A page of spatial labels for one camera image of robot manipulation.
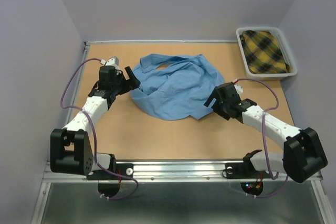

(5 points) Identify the light blue long sleeve shirt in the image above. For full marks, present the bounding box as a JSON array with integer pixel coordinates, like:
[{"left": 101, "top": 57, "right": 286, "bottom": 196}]
[{"left": 131, "top": 54, "right": 224, "bottom": 121}]

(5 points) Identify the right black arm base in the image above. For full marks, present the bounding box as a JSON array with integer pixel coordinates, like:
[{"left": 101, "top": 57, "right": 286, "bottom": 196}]
[{"left": 222, "top": 163, "right": 270, "bottom": 179}]

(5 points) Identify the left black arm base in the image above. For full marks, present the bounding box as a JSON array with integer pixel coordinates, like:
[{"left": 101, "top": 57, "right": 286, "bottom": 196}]
[{"left": 86, "top": 163, "right": 133, "bottom": 180}]

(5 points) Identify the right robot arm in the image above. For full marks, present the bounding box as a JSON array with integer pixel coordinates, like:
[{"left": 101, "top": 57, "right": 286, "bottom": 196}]
[{"left": 204, "top": 82, "right": 328, "bottom": 183}]

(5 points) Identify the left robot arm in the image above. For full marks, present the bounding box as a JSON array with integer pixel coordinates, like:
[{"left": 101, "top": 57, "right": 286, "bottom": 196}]
[{"left": 50, "top": 65, "right": 140, "bottom": 179}]

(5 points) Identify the yellow plaid shirt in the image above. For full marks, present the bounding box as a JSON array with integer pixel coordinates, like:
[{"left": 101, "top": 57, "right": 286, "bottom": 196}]
[{"left": 239, "top": 30, "right": 290, "bottom": 74}]

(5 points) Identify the white plastic basket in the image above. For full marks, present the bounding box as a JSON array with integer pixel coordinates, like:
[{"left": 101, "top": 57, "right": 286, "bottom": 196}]
[{"left": 236, "top": 27, "right": 298, "bottom": 80}]

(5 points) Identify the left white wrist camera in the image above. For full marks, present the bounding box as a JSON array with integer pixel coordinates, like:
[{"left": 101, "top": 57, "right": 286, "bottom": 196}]
[{"left": 100, "top": 57, "right": 119, "bottom": 69}]

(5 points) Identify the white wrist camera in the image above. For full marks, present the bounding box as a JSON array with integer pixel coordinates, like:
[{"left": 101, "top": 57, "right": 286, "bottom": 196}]
[
  {"left": 233, "top": 79, "right": 244, "bottom": 95},
  {"left": 100, "top": 57, "right": 119, "bottom": 69}
]

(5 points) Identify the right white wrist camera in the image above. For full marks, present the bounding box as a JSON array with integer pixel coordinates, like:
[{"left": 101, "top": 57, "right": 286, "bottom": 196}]
[{"left": 233, "top": 79, "right": 244, "bottom": 95}]

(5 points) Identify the aluminium mounting rail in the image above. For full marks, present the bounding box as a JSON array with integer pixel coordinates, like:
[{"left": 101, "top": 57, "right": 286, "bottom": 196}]
[{"left": 41, "top": 159, "right": 323, "bottom": 183}]

